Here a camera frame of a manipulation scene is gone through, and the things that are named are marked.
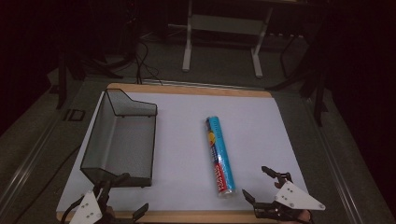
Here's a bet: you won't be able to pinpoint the person's right hand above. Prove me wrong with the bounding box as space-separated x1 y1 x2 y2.
279 209 313 224

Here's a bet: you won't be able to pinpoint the black metal stand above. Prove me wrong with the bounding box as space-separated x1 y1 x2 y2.
265 27 331 128
55 31 124 110

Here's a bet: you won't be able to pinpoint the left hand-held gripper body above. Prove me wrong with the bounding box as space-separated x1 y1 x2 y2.
68 179 117 224

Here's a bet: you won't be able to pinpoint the blue cylindrical snack tube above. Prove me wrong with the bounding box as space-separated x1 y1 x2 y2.
205 116 237 199

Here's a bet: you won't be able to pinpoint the white metal desk frame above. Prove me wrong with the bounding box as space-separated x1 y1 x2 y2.
181 0 275 79

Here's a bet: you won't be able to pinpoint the thin black floor cable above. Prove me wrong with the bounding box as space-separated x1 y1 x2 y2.
12 144 82 224

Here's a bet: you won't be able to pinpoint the white table mat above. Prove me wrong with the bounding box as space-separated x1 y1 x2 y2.
56 91 309 213

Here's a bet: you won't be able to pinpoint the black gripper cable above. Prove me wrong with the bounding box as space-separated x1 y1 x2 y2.
60 194 86 224

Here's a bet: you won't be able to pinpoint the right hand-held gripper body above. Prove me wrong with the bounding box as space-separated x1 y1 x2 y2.
253 172 327 224

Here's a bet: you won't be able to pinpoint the black floor cables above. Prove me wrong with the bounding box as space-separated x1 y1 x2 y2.
133 18 163 86

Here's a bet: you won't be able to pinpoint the person's left hand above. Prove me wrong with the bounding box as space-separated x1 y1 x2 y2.
102 205 117 224

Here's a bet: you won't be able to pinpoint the black wire mesh basket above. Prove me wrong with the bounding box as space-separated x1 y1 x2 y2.
79 88 159 189

